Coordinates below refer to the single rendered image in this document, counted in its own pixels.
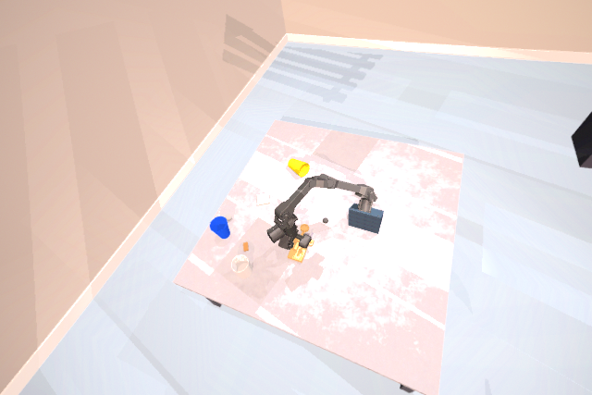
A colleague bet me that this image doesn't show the blue cup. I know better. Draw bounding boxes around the blue cup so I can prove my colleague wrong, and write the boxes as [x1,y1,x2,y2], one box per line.
[210,216,230,239]

